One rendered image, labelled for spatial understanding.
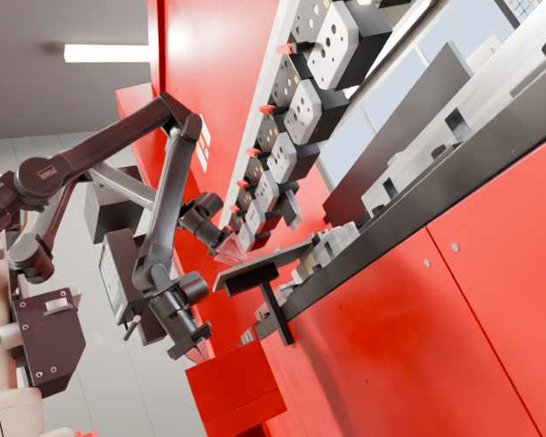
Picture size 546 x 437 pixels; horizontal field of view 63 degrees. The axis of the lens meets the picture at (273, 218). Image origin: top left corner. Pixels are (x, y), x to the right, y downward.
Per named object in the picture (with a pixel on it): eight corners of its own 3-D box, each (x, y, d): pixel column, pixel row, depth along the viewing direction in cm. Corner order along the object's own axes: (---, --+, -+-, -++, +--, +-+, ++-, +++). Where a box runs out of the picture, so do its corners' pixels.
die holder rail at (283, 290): (262, 333, 196) (254, 313, 199) (275, 328, 198) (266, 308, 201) (290, 311, 151) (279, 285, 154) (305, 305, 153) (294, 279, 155)
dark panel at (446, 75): (360, 285, 214) (321, 205, 226) (364, 283, 215) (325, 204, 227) (535, 177, 112) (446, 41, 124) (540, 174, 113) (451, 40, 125)
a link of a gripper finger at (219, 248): (250, 256, 126) (224, 235, 127) (255, 248, 120) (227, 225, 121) (235, 273, 124) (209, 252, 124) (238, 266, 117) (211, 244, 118)
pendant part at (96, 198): (126, 353, 244) (83, 216, 268) (170, 336, 257) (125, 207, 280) (140, 332, 203) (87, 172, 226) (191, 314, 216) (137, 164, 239)
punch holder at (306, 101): (296, 149, 104) (269, 92, 109) (328, 140, 107) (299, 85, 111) (315, 111, 91) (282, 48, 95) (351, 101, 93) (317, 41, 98)
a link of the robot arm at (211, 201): (170, 225, 131) (162, 203, 125) (195, 200, 137) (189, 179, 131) (200, 240, 126) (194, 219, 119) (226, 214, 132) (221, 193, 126)
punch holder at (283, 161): (277, 186, 122) (254, 136, 127) (305, 179, 125) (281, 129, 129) (291, 159, 109) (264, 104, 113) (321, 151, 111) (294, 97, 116)
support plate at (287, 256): (213, 292, 127) (212, 289, 127) (295, 261, 136) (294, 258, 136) (219, 276, 111) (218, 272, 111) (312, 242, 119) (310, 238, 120)
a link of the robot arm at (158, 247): (166, 127, 116) (186, 108, 108) (186, 137, 119) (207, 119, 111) (125, 289, 97) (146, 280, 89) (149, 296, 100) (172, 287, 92)
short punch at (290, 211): (289, 232, 134) (277, 205, 137) (295, 231, 135) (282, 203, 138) (298, 220, 125) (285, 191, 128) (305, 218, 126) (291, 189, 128)
